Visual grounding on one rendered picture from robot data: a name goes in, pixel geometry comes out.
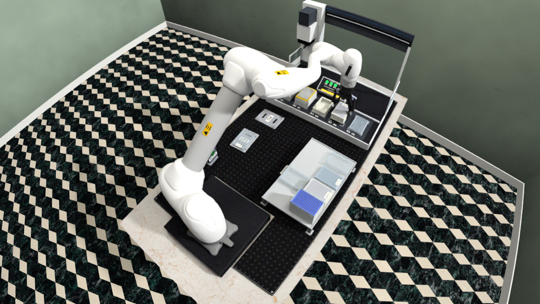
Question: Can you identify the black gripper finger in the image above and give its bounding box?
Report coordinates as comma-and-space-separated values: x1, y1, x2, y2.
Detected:
345, 95, 357, 119
332, 88, 344, 109

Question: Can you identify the white ready key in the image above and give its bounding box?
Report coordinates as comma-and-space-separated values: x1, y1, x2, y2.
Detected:
206, 147, 218, 166

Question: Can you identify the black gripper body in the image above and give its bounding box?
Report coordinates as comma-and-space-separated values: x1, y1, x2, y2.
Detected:
339, 85, 354, 99

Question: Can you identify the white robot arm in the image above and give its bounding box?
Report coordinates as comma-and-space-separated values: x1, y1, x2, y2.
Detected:
159, 42, 362, 256

